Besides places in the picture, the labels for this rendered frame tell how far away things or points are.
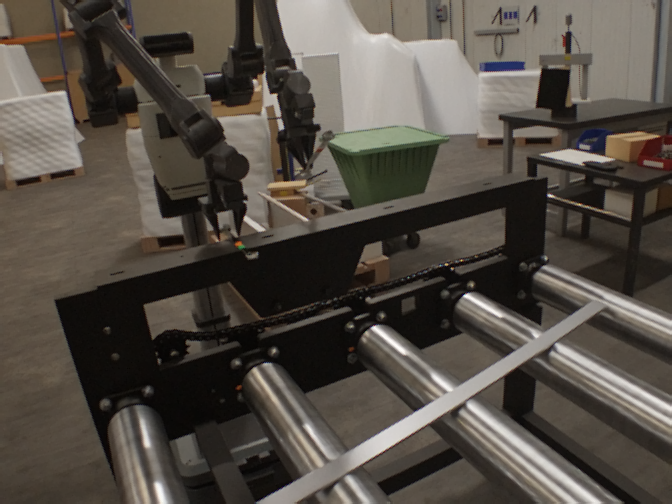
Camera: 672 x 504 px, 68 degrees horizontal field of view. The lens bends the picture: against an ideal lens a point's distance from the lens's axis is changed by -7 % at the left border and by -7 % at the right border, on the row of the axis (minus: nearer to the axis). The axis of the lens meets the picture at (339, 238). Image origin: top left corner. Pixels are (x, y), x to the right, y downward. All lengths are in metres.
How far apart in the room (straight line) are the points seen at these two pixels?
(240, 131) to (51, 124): 5.10
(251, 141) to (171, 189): 2.72
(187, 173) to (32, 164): 7.50
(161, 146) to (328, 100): 3.27
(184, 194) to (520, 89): 6.54
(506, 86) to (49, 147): 6.92
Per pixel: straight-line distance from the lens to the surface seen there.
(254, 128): 4.45
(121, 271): 1.17
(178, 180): 1.76
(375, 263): 3.25
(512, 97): 7.88
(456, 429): 1.05
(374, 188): 3.81
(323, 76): 4.86
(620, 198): 3.53
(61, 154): 9.15
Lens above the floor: 1.57
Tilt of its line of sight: 20 degrees down
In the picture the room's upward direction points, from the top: 5 degrees counter-clockwise
